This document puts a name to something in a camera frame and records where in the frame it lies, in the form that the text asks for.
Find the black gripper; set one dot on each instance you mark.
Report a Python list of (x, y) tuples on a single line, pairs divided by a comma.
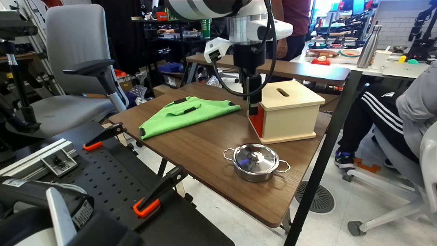
[(247, 58)]

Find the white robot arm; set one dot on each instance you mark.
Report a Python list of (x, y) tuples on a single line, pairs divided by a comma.
[(251, 26)]

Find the light wooden box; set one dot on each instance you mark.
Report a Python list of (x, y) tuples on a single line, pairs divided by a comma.
[(290, 111)]

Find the green cloth bag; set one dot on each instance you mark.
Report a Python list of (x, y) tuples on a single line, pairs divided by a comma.
[(185, 112)]

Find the small steel pot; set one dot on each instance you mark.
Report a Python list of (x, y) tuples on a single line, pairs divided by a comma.
[(256, 163)]

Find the orange object on table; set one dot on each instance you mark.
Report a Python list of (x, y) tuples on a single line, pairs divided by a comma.
[(321, 60)]

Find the steel water bottle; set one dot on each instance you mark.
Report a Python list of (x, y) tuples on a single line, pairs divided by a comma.
[(363, 62)]

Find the seated person in grey hoodie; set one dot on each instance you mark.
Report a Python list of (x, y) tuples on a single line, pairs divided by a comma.
[(403, 116)]

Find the black perforated workbench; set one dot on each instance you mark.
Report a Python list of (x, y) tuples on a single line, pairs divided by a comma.
[(116, 178)]

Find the orange-tipped black clamp near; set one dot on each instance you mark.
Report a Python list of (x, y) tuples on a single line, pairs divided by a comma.
[(146, 205)]

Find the orange-tipped black clamp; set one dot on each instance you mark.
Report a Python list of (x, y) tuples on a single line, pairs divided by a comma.
[(146, 205), (105, 134)]

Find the orange-tipped black clamp far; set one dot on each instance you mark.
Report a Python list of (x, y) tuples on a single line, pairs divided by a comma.
[(105, 134)]

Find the grey office chair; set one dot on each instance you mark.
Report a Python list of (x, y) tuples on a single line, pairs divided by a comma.
[(79, 56)]

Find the white office chair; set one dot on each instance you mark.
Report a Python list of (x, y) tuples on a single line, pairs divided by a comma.
[(422, 192)]

